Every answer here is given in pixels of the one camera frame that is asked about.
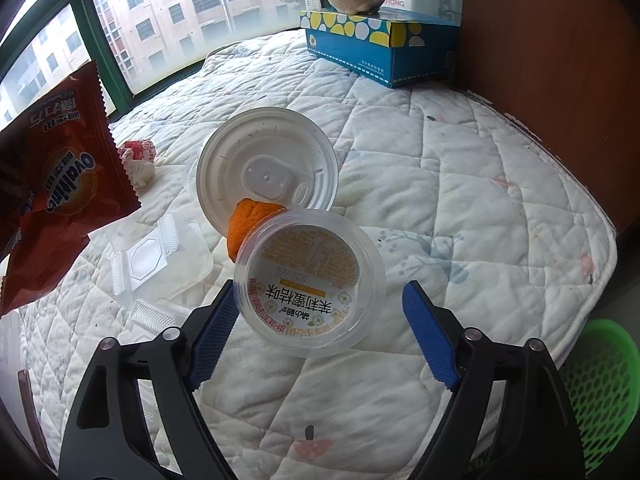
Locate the white quilted mat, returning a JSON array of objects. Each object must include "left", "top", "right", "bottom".
[{"left": 20, "top": 30, "right": 618, "bottom": 480}]

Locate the clear plastic tray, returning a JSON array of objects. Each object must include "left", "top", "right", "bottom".
[{"left": 107, "top": 212, "right": 215, "bottom": 335}]

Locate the white round plastic lid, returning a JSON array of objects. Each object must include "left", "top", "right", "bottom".
[{"left": 196, "top": 106, "right": 341, "bottom": 233}]

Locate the red white wrapper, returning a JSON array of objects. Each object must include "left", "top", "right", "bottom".
[{"left": 117, "top": 141, "right": 157, "bottom": 191}]

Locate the red snack packet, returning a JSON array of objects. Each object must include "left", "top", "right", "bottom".
[{"left": 0, "top": 59, "right": 142, "bottom": 316}]

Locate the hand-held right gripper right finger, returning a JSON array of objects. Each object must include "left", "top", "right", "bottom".
[{"left": 402, "top": 281, "right": 586, "bottom": 480}]

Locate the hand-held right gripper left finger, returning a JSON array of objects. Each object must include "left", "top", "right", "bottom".
[{"left": 59, "top": 279, "right": 241, "bottom": 480}]

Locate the clear labelled plastic cup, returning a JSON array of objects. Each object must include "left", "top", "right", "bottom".
[{"left": 232, "top": 208, "right": 387, "bottom": 358}]

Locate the blue patterned tissue box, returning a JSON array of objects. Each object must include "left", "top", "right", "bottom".
[{"left": 299, "top": 9, "right": 461, "bottom": 90}]

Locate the green plastic basket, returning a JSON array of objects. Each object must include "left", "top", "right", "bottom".
[{"left": 557, "top": 319, "right": 633, "bottom": 478}]

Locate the orange peel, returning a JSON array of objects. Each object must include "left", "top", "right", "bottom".
[{"left": 226, "top": 198, "right": 288, "bottom": 262}]

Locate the brown wooden panel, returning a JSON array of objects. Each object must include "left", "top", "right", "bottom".
[{"left": 452, "top": 0, "right": 640, "bottom": 241}]

